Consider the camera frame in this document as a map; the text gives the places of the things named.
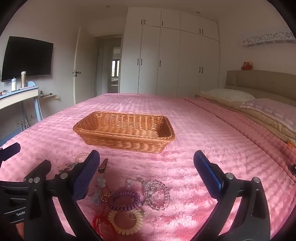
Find black wall television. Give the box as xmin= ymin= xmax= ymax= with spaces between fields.
xmin=1 ymin=36 xmax=54 ymax=82

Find small wooden wall shelf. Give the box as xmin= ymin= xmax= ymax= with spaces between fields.
xmin=40 ymin=93 xmax=59 ymax=101

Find white room door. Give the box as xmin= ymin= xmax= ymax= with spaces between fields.
xmin=73 ymin=27 xmax=95 ymax=105

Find pink patterned pillow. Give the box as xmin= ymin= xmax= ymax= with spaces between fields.
xmin=240 ymin=98 xmax=296 ymax=130

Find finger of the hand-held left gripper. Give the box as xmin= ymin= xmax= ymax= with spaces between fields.
xmin=0 ymin=142 xmax=21 ymax=163
xmin=23 ymin=159 xmax=52 ymax=183

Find red cord bracelet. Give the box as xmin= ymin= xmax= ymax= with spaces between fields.
xmin=92 ymin=214 xmax=114 ymax=234

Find cream coil bracelet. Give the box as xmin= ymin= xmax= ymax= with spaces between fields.
xmin=107 ymin=209 xmax=144 ymax=235

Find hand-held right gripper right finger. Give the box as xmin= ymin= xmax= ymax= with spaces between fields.
xmin=192 ymin=150 xmax=271 ymax=241

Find white and blue desk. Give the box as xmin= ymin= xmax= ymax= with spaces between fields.
xmin=0 ymin=81 xmax=43 ymax=123

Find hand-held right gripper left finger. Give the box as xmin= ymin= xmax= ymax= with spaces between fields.
xmin=23 ymin=149 xmax=102 ymax=241

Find silver chain bracelet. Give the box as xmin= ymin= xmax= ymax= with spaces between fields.
xmin=125 ymin=177 xmax=148 ymax=189

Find clear bead bracelet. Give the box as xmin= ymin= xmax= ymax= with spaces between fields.
xmin=143 ymin=181 xmax=170 ymax=211

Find pink star key ring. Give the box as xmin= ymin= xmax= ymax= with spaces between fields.
xmin=58 ymin=162 xmax=79 ymax=173

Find beige padded headboard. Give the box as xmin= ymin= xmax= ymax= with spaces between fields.
xmin=224 ymin=70 xmax=296 ymax=101

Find white patterned wall shelf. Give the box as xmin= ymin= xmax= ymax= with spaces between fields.
xmin=242 ymin=31 xmax=296 ymax=48

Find white wardrobe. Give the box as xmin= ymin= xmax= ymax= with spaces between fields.
xmin=120 ymin=7 xmax=220 ymax=99

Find pink plush blanket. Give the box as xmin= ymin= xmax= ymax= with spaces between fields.
xmin=0 ymin=93 xmax=296 ymax=241

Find purple coil bracelet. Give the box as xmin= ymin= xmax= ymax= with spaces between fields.
xmin=107 ymin=189 xmax=141 ymax=211

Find white dotted pillow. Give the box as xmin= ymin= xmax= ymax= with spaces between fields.
xmin=203 ymin=89 xmax=256 ymax=102

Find brown wicker basket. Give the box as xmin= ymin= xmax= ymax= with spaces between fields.
xmin=73 ymin=111 xmax=176 ymax=154

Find beige quilt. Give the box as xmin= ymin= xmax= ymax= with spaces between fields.
xmin=196 ymin=91 xmax=296 ymax=142

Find light blue tassel charm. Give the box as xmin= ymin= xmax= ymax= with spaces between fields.
xmin=89 ymin=177 xmax=111 ymax=205

